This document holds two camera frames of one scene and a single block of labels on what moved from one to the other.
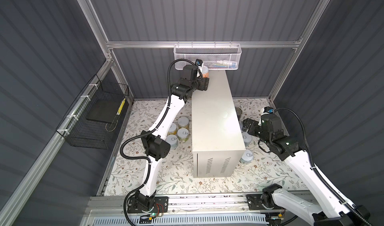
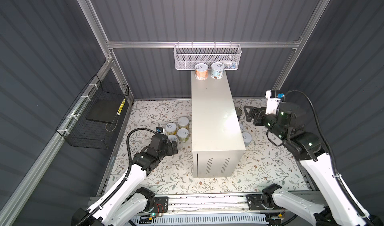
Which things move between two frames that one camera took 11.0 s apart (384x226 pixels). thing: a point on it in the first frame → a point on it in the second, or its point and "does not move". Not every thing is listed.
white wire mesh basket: x=215 y=56 does not move
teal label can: x=247 y=157 → x=217 y=69
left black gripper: x=201 y=84 → x=169 y=151
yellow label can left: x=172 y=129 does not move
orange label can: x=205 y=71 does not move
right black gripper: x=253 y=124 → x=259 y=112
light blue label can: x=173 y=140 does not move
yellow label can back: x=183 y=122 does not move
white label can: x=247 y=138 does not move
